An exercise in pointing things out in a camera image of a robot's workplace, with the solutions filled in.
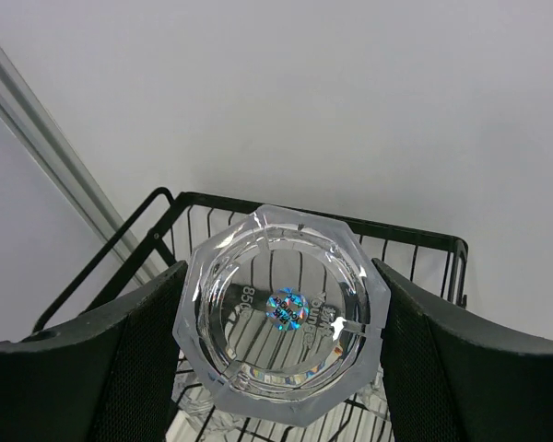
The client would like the black wire dish rack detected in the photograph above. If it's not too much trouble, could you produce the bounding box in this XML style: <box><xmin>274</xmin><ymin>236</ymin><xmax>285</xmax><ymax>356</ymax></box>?
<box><xmin>31</xmin><ymin>187</ymin><xmax>468</xmax><ymax>441</ymax></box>

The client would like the clear cup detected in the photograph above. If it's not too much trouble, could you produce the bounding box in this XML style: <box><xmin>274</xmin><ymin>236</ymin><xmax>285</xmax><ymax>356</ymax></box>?
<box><xmin>171</xmin><ymin>351</ymin><xmax>261</xmax><ymax>441</ymax></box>
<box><xmin>173</xmin><ymin>205</ymin><xmax>391</xmax><ymax>427</ymax></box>

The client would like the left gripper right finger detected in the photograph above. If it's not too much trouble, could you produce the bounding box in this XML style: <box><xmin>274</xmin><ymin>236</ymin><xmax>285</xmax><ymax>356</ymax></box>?
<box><xmin>373</xmin><ymin>260</ymin><xmax>553</xmax><ymax>441</ymax></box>

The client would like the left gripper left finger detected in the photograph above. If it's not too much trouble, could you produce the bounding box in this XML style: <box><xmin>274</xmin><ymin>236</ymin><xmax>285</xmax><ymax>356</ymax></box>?
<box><xmin>0</xmin><ymin>262</ymin><xmax>187</xmax><ymax>441</ymax></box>

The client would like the left aluminium frame post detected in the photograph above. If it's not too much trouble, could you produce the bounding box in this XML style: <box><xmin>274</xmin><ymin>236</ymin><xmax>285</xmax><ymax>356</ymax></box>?
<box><xmin>0</xmin><ymin>20</ymin><xmax>158</xmax><ymax>289</ymax></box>

